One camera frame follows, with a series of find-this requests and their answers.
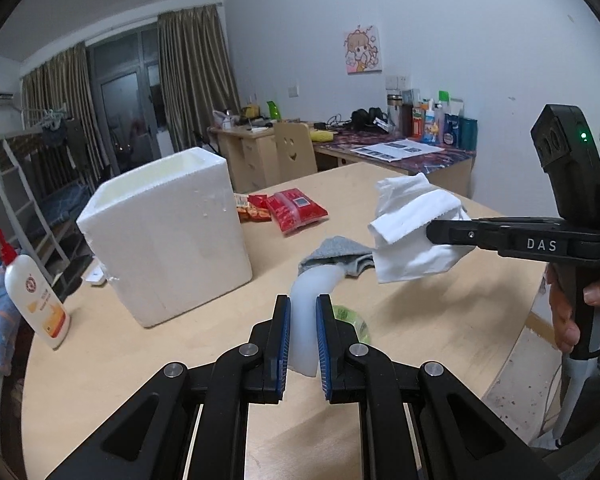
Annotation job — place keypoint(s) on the cartoon wall poster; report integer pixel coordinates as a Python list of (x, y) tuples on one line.
[(362, 50)]

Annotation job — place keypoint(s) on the black headphones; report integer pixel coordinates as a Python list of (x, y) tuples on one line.
[(367, 120)]

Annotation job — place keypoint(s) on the white foam box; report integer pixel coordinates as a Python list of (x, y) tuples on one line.
[(170, 250)]

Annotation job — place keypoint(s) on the small colourful snack packet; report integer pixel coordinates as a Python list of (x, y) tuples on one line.
[(241, 207)]

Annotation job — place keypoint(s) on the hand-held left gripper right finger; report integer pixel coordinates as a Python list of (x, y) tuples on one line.
[(324, 350)]

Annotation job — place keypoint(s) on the white wall switch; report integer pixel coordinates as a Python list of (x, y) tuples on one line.
[(293, 91)]

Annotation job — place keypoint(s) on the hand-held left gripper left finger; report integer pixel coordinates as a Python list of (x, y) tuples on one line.
[(280, 350)]

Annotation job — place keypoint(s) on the red snack packet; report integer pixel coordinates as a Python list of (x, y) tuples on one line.
[(260, 210)]

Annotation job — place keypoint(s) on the glass balcony door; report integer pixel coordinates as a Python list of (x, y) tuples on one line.
[(125, 100)]

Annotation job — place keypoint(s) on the plain wooden desk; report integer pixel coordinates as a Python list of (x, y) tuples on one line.
[(450, 180)]

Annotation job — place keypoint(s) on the wooden chair smiley cutout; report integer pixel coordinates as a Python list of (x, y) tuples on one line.
[(292, 150)]

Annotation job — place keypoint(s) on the dark patterned garment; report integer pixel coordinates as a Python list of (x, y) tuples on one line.
[(54, 132)]

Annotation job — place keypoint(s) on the person's right hand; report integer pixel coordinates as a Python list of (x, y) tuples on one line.
[(562, 325)]

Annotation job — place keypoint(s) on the large red plastic packet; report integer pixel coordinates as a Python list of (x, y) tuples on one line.
[(295, 207)]

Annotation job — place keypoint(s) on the white lotion bottle red pump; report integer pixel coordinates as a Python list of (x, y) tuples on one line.
[(35, 305)]

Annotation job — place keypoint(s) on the grey sock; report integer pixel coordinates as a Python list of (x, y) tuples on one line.
[(330, 252)]

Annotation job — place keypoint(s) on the white air conditioner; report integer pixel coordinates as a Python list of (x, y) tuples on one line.
[(2, 97)]

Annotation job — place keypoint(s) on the green plastic packet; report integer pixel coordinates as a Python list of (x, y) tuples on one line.
[(352, 322)]

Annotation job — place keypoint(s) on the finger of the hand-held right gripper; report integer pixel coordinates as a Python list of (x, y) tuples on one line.
[(460, 234)]

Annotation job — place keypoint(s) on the olive shirt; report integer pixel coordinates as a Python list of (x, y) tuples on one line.
[(76, 145)]

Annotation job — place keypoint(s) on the yellow box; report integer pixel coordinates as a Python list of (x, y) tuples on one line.
[(251, 111)]

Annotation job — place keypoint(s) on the printed paper sheet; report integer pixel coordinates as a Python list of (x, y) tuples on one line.
[(400, 150)]

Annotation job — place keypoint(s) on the white curved tube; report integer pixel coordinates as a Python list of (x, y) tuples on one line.
[(305, 320)]

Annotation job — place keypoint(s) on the patterned desk mat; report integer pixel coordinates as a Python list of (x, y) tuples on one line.
[(430, 157)]

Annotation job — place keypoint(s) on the blue checked blanket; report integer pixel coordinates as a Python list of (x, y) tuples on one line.
[(62, 205)]

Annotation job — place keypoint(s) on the brown curtain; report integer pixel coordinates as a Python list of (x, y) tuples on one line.
[(55, 85), (195, 70)]

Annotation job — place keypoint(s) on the small white object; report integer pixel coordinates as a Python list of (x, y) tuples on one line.
[(96, 274)]

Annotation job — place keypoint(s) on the white cloth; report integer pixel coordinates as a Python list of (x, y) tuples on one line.
[(410, 255)]

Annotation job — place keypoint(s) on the row of toiletry bottles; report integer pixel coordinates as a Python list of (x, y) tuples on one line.
[(450, 130)]

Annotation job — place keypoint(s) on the blue plaid quilt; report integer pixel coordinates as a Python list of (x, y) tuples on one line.
[(0, 320)]

